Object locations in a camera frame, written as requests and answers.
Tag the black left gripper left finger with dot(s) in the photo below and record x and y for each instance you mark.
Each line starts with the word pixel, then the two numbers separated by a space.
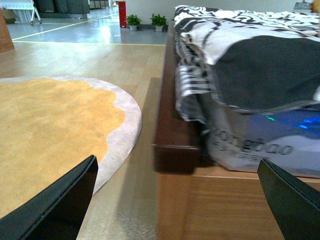
pixel 58 211

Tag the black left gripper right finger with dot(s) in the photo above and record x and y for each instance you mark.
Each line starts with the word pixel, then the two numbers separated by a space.
pixel 294 204

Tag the orange and grey round rug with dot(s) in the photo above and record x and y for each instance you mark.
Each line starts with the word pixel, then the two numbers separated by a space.
pixel 49 125

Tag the black and white patterned blanket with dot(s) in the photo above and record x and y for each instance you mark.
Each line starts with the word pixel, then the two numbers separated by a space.
pixel 248 61

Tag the brown wooden cabinet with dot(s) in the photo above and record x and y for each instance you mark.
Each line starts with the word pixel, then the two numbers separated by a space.
pixel 6 43

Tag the left potted green plant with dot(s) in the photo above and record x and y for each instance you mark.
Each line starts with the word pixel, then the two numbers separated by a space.
pixel 133 21

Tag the potted green plant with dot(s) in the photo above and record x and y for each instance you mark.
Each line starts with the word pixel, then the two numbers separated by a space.
pixel 158 21
pixel 133 21

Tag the red fire extinguisher cabinet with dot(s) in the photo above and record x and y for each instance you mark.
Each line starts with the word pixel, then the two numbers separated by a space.
pixel 122 14

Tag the right potted green plant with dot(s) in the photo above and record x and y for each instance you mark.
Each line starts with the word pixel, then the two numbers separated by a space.
pixel 158 21

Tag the dark wooden bed frame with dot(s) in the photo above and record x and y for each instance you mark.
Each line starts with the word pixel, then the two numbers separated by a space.
pixel 197 198

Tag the white metal frame stand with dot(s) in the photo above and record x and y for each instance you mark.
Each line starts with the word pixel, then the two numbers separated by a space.
pixel 26 10

